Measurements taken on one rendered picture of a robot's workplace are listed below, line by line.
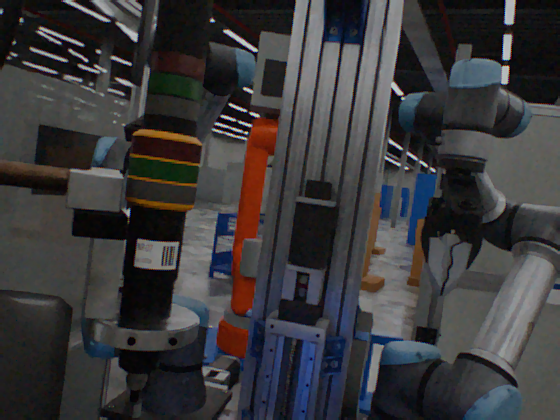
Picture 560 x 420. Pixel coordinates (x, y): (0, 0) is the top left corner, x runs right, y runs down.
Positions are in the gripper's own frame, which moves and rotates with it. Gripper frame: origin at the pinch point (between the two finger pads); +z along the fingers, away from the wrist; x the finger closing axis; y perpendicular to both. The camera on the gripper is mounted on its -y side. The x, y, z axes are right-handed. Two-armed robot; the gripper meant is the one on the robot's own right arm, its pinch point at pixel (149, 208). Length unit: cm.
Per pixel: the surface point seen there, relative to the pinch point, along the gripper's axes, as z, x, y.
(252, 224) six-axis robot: 35, 69, 350
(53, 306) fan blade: 6.2, -11.2, -40.0
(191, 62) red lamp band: -14, -26, -51
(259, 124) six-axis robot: -53, 73, 339
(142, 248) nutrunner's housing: -3, -25, -52
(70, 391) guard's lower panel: 66, 45, 56
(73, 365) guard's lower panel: 58, 45, 56
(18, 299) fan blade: 5.6, -9.0, -41.9
